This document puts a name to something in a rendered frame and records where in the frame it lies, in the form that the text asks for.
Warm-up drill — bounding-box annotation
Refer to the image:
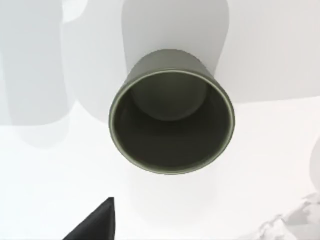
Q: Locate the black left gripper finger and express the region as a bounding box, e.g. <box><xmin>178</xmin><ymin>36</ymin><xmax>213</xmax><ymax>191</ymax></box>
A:
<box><xmin>61</xmin><ymin>196</ymin><xmax>117</xmax><ymax>240</ymax></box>

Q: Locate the olive green cup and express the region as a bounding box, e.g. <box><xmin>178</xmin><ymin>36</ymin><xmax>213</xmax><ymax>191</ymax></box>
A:
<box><xmin>108</xmin><ymin>48</ymin><xmax>236</xmax><ymax>176</ymax></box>

